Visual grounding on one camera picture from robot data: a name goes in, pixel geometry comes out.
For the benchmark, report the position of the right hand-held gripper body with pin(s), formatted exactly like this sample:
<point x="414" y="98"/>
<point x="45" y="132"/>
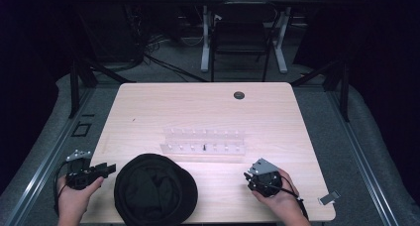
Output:
<point x="264" y="179"/>

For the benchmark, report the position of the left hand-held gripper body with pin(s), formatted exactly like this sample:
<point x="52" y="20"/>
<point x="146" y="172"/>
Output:
<point x="78" y="177"/>

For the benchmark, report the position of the person's left hand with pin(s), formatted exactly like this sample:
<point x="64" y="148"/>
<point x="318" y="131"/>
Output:
<point x="75" y="199"/>

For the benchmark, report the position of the person's right hand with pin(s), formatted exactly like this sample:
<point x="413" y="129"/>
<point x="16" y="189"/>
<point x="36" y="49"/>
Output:
<point x="280" y="199"/>

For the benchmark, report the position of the black cap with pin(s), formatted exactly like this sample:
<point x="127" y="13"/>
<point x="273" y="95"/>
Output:
<point x="155" y="190"/>

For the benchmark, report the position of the clear acrylic peg rack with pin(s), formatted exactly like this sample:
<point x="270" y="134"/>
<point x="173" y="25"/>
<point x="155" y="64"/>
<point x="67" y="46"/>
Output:
<point x="204" y="142"/>

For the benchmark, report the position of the grey metal clip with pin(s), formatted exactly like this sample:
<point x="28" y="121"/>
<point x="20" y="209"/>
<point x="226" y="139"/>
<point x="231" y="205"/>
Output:
<point x="329" y="198"/>

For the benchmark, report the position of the round table grommet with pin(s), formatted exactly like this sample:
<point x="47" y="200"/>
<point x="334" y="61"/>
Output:
<point x="238" y="95"/>

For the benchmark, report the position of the black metal stand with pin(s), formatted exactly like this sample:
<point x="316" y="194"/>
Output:
<point x="340" y="84"/>
<point x="77" y="84"/>

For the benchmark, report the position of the black chair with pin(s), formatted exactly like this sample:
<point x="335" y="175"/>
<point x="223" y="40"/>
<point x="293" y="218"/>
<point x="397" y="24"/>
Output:
<point x="241" y="37"/>

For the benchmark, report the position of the metal floor rail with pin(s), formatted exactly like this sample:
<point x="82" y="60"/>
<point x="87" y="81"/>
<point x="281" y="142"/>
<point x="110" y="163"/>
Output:
<point x="361" y="160"/>
<point x="43" y="166"/>

